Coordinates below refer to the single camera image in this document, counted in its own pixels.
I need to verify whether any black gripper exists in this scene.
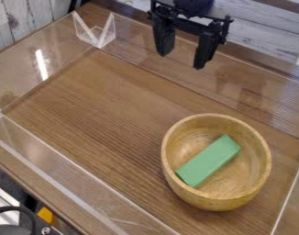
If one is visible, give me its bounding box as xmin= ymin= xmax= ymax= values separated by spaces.
xmin=148 ymin=0 xmax=232 ymax=70

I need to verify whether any green rectangular block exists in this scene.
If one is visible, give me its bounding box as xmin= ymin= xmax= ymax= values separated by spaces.
xmin=174 ymin=135 xmax=241 ymax=188

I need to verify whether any brown wooden bowl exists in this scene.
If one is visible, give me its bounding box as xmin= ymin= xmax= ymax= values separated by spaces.
xmin=160 ymin=113 xmax=272 ymax=211

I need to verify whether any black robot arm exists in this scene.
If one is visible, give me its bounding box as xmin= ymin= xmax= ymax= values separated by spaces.
xmin=148 ymin=0 xmax=232 ymax=70

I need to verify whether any clear acrylic barrier panel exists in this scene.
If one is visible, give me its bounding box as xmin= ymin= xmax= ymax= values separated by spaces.
xmin=0 ymin=109 xmax=178 ymax=235

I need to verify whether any yellow and black device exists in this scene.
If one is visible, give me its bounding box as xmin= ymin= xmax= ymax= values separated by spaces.
xmin=37 ymin=207 xmax=72 ymax=235

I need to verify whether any clear acrylic corner bracket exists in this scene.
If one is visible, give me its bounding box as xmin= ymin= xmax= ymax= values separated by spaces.
xmin=70 ymin=12 xmax=116 ymax=49

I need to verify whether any black cable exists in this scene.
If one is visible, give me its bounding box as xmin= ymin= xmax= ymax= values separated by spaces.
xmin=0 ymin=206 xmax=37 ymax=235

